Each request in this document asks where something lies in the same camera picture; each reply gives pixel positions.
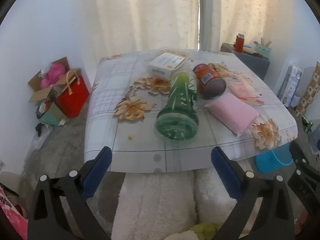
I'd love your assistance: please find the green bottle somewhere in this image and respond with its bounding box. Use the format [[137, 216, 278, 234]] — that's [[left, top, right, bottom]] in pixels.
[[301, 115, 314, 133]]

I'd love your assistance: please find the red cartoon drink can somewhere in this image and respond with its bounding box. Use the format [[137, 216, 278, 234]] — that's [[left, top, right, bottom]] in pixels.
[[192, 63, 227, 100]]

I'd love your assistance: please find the green patterned glass jar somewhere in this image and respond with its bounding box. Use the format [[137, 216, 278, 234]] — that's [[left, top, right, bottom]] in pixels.
[[155, 69, 200, 142]]

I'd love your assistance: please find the dark cloth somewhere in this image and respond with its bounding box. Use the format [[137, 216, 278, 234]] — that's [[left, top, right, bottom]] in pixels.
[[35, 124, 54, 137]]

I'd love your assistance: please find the yellow green plush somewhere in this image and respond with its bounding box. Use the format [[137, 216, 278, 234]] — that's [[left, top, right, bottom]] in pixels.
[[172, 224, 220, 240]]

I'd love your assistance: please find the grey cabinet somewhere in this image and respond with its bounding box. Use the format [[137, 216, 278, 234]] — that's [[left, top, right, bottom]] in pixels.
[[220, 42, 271, 80]]

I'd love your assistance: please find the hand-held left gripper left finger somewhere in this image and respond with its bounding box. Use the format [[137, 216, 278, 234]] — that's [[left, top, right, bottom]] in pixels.
[[27, 146, 112, 240]]

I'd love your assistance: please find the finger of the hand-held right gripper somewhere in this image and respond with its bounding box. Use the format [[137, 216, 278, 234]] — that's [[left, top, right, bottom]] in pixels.
[[287, 141, 320, 208]]

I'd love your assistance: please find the teal pen holder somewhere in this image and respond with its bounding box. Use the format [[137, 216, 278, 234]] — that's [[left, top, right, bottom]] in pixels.
[[254, 38, 272, 60]]

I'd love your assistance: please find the large water jug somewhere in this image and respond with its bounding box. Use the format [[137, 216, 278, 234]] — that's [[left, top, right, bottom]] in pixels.
[[307, 125, 320, 155]]

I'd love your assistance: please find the red thermos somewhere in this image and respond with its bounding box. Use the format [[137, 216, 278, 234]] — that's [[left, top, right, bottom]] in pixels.
[[234, 33, 245, 53]]

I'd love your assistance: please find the pink fluffy item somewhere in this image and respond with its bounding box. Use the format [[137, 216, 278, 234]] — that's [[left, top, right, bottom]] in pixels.
[[41, 64, 66, 88]]

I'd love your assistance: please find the clear plastic box white label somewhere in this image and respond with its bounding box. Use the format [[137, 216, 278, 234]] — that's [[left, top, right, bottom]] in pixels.
[[148, 52, 187, 78]]

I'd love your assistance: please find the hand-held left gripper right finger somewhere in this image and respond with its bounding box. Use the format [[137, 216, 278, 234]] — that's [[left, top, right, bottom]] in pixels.
[[211, 146, 295, 240]]

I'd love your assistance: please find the patterned wrapping paper roll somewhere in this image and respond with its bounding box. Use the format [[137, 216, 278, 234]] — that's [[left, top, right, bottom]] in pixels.
[[295, 61, 320, 119]]

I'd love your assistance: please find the clear plastic bag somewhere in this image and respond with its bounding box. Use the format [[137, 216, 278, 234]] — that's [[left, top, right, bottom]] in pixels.
[[221, 71, 265, 105]]

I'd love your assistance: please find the pink mesh sponge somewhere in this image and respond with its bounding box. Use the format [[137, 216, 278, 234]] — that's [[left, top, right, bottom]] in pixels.
[[207, 92, 260, 137]]

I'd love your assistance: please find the cream curtain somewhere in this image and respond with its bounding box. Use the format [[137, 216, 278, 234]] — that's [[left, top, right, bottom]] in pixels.
[[92, 0, 200, 58], [217, 0, 278, 53]]

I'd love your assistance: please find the red gift bag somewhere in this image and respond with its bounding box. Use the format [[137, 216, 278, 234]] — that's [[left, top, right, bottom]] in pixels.
[[56, 70, 90, 118]]

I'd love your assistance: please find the grey window post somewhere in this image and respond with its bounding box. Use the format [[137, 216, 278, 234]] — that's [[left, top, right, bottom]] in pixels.
[[199, 0, 220, 50]]

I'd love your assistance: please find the teal cardboard box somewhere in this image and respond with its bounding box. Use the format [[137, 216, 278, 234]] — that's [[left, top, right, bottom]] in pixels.
[[37, 100, 67, 127]]

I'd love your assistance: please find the pink printed bag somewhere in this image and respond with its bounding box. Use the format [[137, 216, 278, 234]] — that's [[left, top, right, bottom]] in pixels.
[[0, 187, 28, 240]]

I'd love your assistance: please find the white fluffy seat cover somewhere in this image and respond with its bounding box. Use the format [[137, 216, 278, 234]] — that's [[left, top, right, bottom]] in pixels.
[[110, 166, 253, 240]]

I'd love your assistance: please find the tissue roll pack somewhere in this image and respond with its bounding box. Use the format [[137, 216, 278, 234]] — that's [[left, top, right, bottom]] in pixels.
[[277, 65, 303, 108]]

